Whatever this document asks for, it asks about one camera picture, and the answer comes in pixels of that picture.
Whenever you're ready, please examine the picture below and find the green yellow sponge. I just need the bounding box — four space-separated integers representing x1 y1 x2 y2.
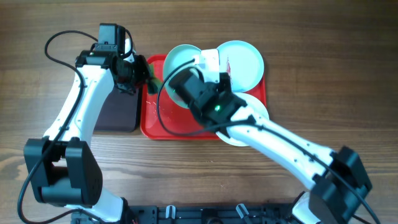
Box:
146 64 162 95

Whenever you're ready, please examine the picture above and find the white ceramic plate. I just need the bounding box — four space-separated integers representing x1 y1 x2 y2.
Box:
216 93 269 147

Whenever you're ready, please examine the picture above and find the light blue ceramic plate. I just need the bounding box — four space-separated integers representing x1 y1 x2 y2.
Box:
217 40 265 92

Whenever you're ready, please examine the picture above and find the pale green ceramic plate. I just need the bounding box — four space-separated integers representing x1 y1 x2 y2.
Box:
163 44 201 109

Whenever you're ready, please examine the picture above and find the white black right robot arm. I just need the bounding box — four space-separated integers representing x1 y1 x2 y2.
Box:
164 66 380 223

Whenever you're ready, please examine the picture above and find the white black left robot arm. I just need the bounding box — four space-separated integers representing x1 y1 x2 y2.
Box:
17 50 152 223

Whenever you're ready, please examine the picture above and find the dark brown tray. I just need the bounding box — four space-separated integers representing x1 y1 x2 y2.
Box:
95 88 142 133

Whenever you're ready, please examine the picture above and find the red plastic tray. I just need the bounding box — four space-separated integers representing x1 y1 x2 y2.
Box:
139 54 267 141

